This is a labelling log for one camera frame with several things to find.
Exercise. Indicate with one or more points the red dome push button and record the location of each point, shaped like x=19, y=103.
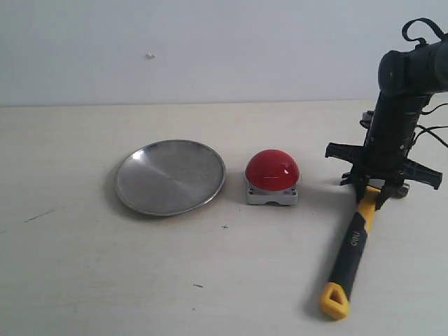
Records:
x=272, y=177

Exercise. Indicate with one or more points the yellow black claw hammer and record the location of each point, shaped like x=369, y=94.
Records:
x=335, y=298

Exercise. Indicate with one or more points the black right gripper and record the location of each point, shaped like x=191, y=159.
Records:
x=376, y=161

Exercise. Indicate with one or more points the round stainless steel plate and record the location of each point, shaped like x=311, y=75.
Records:
x=169, y=177

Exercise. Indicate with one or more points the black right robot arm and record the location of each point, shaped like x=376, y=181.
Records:
x=407, y=81

